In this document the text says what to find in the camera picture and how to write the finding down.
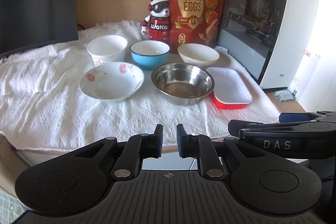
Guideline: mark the stainless steel bowl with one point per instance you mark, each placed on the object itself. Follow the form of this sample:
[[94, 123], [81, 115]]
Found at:
[[181, 85]]

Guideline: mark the red snack bag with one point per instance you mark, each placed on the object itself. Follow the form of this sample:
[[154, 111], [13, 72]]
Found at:
[[191, 3]]

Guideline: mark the small grey packet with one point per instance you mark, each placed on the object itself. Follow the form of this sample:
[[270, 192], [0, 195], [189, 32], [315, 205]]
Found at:
[[283, 96]]

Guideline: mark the white floral bowl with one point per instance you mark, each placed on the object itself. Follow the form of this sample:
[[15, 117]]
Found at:
[[110, 85]]

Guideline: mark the white knitted cloth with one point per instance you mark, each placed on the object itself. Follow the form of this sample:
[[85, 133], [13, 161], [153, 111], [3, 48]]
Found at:
[[52, 108]]

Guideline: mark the black curved monitor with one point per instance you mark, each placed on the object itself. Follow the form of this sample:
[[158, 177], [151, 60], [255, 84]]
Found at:
[[39, 3]]

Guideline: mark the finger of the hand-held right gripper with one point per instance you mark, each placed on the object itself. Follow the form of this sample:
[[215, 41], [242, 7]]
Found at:
[[236, 127], [294, 117]]

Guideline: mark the blue ceramic bowl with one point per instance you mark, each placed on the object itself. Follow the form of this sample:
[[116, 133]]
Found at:
[[149, 61]]

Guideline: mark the white computer case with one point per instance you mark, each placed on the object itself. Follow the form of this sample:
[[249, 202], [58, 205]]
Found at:
[[288, 43]]

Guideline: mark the white paper bowl red print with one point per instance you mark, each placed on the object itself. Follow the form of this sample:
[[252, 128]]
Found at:
[[107, 49]]

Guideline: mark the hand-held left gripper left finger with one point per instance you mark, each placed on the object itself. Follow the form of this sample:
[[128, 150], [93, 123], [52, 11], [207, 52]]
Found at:
[[157, 140]]

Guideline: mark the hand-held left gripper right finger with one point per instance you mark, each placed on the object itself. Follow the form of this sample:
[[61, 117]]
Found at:
[[181, 140]]

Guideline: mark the red rectangular tray white inside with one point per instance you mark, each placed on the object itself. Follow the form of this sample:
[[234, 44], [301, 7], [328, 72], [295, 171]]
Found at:
[[228, 87]]

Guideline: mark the plain white bowl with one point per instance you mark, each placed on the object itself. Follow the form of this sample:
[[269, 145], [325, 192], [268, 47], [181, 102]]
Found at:
[[197, 55]]

